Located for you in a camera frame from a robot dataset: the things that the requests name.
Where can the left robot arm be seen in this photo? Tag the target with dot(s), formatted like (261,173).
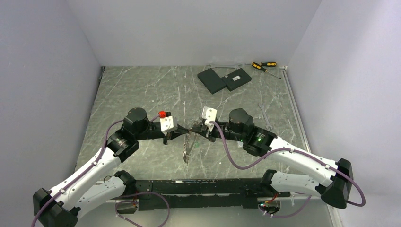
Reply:
(64,204)

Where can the silver wrench on table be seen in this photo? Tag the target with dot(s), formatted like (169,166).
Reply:
(268,125)

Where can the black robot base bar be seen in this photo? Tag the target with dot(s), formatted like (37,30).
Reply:
(246,193)

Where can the round metal key organizer disc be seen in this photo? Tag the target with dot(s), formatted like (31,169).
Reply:
(190,141)

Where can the yellow black screwdriver front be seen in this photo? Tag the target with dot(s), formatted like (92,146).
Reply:
(265,69)

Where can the yellow black screwdriver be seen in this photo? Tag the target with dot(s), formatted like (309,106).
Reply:
(263,64)
(265,69)

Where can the yellow black screwdriver rear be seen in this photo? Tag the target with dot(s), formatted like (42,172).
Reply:
(263,64)

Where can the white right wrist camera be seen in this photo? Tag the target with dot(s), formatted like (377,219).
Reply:
(208,114)

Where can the clear plastic case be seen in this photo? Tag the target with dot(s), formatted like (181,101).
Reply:
(240,144)

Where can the long silver wrench at wall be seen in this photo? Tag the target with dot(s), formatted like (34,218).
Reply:
(233,66)

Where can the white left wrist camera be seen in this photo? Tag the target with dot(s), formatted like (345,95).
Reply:
(167,122)

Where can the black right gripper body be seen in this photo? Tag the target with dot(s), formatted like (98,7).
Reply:
(228,133)

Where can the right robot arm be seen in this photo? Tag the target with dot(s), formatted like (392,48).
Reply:
(328,179)

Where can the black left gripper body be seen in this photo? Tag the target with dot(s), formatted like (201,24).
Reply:
(151,132)

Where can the large black flat box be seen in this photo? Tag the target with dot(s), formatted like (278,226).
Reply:
(211,80)

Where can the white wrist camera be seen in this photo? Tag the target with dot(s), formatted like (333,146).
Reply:
(208,114)
(167,122)

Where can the small black flat box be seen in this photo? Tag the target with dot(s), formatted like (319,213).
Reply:
(236,79)

